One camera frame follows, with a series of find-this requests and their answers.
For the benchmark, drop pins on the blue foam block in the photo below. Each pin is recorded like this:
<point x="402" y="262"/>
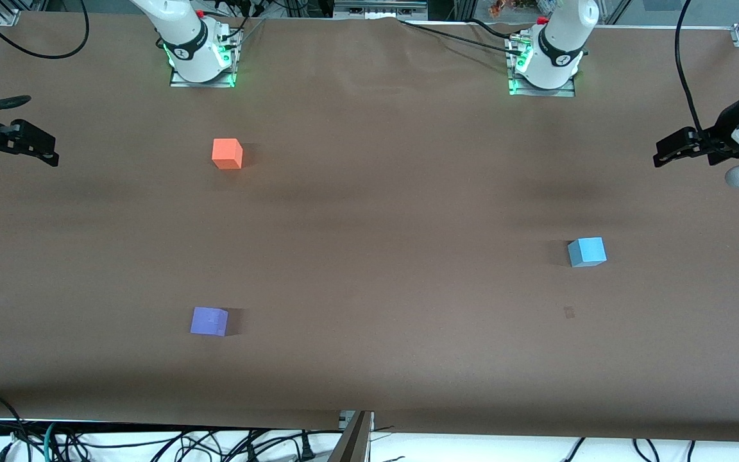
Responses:
<point x="586" y="252"/>

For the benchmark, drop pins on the brown paper table cover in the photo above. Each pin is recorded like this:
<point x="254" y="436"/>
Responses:
<point x="369" y="289"/>

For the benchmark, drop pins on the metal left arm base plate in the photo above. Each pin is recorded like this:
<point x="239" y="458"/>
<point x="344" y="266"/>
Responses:
<point x="539" y="92"/>

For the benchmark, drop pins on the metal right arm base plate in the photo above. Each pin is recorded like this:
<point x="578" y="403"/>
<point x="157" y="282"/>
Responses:
<point x="229" y="45"/>

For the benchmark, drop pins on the orange foam block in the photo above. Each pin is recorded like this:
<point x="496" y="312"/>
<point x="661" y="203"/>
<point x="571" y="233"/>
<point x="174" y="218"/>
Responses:
<point x="227" y="154"/>

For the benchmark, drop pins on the purple foam block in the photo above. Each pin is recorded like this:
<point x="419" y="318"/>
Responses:
<point x="208" y="321"/>

